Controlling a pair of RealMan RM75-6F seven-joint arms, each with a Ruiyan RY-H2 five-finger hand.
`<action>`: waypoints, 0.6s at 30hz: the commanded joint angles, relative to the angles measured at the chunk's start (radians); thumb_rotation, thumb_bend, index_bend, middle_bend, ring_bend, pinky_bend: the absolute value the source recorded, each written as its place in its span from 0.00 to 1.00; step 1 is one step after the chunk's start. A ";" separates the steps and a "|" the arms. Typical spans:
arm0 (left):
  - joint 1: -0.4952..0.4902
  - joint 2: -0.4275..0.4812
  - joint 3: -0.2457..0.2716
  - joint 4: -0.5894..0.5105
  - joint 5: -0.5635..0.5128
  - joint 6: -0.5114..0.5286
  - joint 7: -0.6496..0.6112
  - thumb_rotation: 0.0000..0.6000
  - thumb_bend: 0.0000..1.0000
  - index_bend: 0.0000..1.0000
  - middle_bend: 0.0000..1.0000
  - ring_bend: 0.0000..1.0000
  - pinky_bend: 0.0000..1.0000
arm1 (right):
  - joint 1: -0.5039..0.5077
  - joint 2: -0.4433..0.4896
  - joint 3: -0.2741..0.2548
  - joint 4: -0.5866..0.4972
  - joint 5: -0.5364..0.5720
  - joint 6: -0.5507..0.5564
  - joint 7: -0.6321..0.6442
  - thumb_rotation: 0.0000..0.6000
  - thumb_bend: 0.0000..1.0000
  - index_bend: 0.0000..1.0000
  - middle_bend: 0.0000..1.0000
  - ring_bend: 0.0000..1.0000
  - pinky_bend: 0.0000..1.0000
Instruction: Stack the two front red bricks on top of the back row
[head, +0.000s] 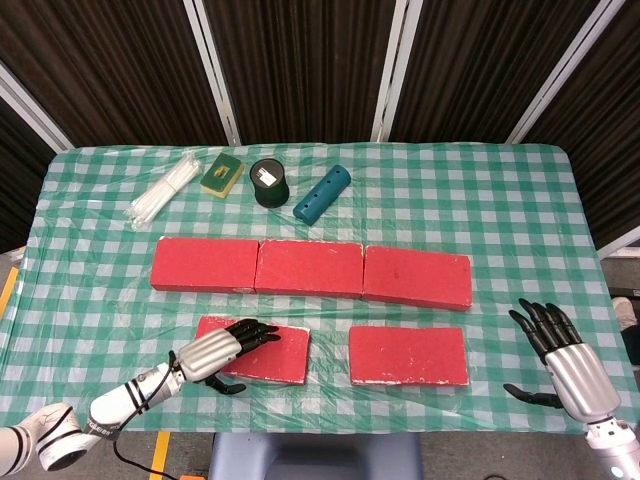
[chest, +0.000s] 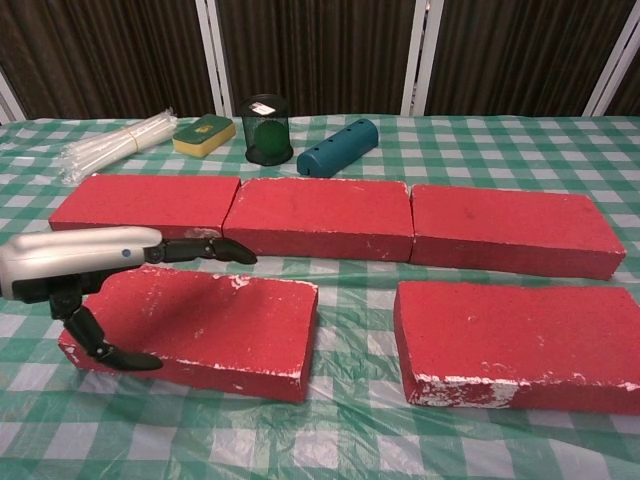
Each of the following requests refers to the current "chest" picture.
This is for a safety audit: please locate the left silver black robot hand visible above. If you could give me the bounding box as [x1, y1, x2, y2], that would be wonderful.
[0, 225, 258, 372]

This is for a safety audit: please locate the red brick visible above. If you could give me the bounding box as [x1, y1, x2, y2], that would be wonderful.
[408, 183, 627, 281]
[393, 280, 640, 415]
[222, 177, 415, 262]
[58, 264, 320, 404]
[48, 174, 242, 240]

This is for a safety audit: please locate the green and yellow sponge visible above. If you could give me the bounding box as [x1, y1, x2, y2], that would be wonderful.
[172, 114, 237, 159]

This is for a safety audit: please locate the dark folding partition screen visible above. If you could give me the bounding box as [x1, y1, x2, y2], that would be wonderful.
[0, 0, 640, 124]

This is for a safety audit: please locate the green white checked tablecloth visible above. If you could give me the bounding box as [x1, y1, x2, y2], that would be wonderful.
[0, 113, 640, 480]

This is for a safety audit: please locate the black mesh cup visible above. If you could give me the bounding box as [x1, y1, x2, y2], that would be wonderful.
[238, 94, 294, 166]

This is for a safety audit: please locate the bundle of white straws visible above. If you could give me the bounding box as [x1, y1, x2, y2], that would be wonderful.
[57, 105, 179, 185]

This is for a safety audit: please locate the teal half-cylinder holder with holes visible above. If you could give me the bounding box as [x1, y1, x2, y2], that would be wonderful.
[296, 118, 380, 179]

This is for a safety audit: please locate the green ball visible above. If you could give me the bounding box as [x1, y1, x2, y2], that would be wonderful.
[254, 118, 287, 154]

